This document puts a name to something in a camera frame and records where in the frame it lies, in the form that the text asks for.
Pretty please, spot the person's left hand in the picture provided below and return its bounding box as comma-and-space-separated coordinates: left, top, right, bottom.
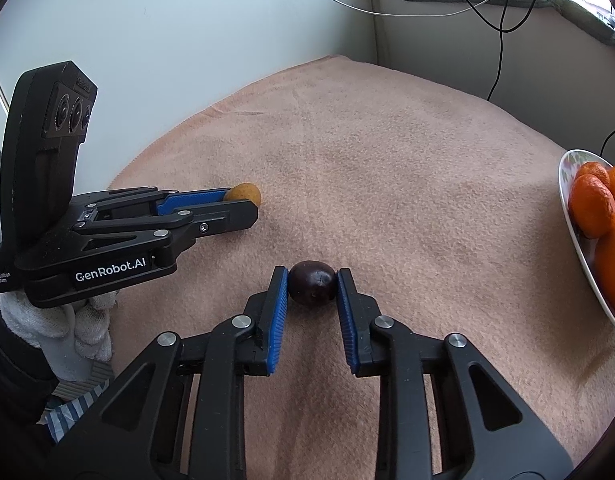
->
0, 287, 119, 381

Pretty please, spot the large orange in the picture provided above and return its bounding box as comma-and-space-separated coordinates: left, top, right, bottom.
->
593, 210, 615, 317

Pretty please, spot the blue white striped cloth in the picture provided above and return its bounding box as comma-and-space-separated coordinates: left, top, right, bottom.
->
45, 380, 111, 443

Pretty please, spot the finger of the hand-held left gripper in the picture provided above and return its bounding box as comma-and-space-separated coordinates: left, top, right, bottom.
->
70, 199, 259, 262
86, 186, 233, 217

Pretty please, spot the white floral plate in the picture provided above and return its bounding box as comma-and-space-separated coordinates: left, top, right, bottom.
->
558, 148, 615, 337

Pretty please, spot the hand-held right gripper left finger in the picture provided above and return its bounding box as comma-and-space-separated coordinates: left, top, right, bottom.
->
52, 266, 290, 480

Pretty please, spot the black cable with adapter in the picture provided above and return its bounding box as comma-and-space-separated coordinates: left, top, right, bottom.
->
598, 120, 615, 156

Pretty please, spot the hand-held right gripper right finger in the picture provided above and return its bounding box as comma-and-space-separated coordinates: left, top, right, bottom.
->
336, 267, 574, 480

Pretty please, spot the long black cable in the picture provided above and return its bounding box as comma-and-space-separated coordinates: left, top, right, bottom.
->
410, 0, 551, 103

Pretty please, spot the dark purple plum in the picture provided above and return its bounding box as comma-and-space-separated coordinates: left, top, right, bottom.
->
288, 260, 337, 308

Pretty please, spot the peach blanket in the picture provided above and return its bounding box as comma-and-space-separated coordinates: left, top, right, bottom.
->
108, 55, 615, 480

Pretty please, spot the small brown round fruit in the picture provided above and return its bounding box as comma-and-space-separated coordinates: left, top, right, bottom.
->
224, 182, 262, 207

